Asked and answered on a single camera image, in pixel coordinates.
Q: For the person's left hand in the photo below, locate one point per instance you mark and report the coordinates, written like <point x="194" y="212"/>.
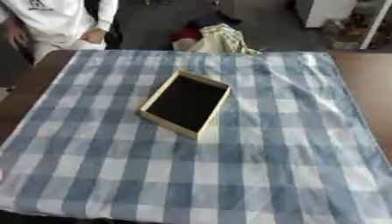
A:
<point x="94" y="36"/>

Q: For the person's right hand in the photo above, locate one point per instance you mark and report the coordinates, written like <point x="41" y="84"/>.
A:
<point x="16" y="34"/>

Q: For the tan cardboard box black inside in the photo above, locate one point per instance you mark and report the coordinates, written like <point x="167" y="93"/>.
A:
<point x="186" y="105"/>

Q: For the person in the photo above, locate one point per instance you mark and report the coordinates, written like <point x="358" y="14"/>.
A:
<point x="56" y="20"/>

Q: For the pile of folded cloths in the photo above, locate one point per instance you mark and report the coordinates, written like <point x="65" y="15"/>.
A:
<point x="214" y="36"/>

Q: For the white cabinet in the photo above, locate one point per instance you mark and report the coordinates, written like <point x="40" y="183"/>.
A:
<point x="326" y="11"/>

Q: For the white pole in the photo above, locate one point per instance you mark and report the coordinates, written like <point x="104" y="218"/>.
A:
<point x="376" y="23"/>

